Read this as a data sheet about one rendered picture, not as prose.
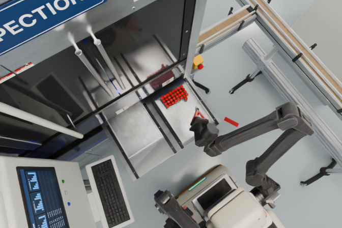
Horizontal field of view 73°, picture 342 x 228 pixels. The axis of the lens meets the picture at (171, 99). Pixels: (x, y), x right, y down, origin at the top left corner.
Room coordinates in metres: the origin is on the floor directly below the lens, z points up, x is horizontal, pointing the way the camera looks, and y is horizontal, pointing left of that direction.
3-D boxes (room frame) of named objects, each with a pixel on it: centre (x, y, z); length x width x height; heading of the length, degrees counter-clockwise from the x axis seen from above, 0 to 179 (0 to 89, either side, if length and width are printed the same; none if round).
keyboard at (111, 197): (-0.16, 0.38, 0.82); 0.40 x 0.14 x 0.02; 24
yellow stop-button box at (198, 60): (0.70, -0.17, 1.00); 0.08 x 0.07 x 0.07; 35
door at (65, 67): (0.24, 0.47, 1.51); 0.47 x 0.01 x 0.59; 125
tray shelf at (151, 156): (0.31, 0.07, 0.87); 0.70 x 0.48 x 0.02; 125
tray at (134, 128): (0.27, 0.25, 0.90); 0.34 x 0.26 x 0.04; 35
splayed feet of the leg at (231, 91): (0.96, -0.85, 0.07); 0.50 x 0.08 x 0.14; 125
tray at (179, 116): (0.37, -0.09, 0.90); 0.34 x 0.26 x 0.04; 34
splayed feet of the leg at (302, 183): (0.01, -1.50, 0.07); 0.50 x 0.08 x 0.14; 125
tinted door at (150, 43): (0.50, 0.10, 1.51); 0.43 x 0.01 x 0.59; 125
